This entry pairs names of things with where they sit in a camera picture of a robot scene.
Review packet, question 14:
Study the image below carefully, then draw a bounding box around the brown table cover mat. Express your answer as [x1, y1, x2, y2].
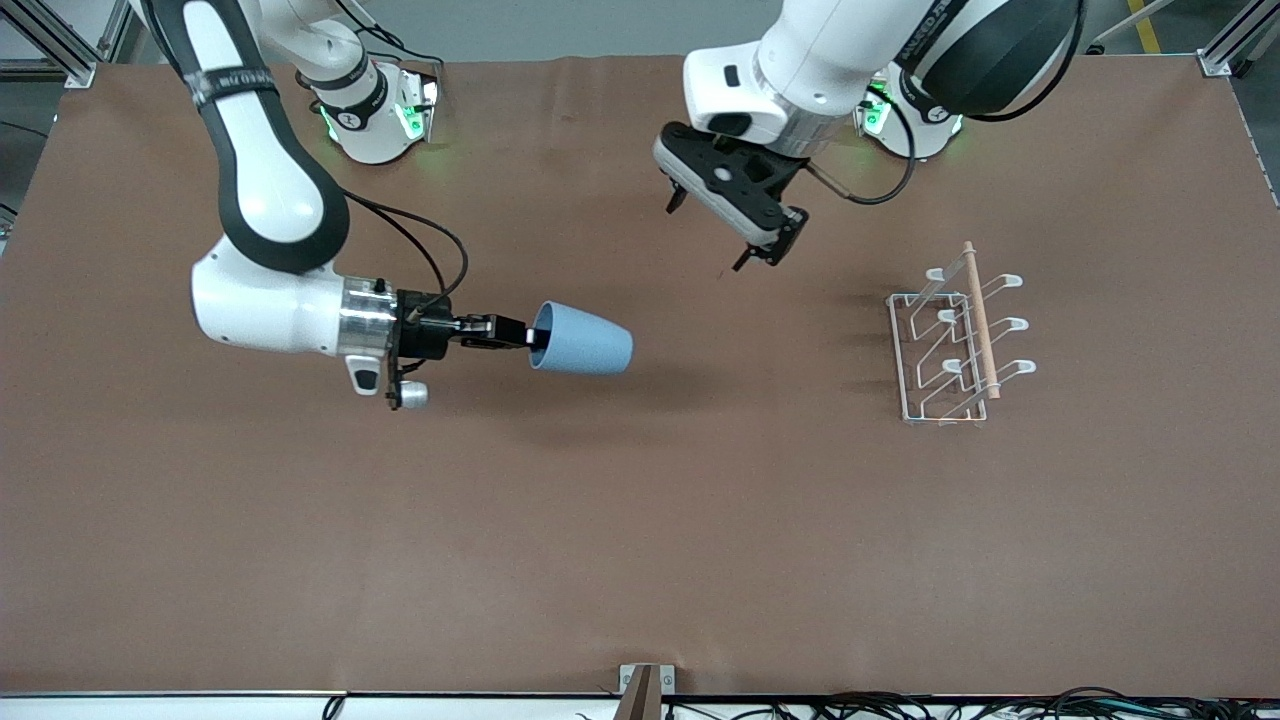
[0, 55, 1280, 698]

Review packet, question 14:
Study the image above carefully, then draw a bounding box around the aluminium frame post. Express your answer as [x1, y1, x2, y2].
[1195, 0, 1280, 79]
[0, 0, 136, 89]

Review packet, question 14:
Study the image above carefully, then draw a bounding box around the metal table edge bracket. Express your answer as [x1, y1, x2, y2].
[617, 663, 677, 720]

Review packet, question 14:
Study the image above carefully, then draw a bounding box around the black cable bundle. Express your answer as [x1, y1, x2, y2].
[660, 686, 1280, 720]

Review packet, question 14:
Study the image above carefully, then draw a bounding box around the blue plastic cup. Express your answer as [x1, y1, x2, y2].
[528, 301, 634, 377]

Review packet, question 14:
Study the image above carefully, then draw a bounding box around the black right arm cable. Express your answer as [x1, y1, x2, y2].
[340, 188, 471, 296]

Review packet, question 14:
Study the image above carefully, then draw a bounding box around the white wire cup holder rack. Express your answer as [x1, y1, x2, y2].
[885, 240, 1038, 428]

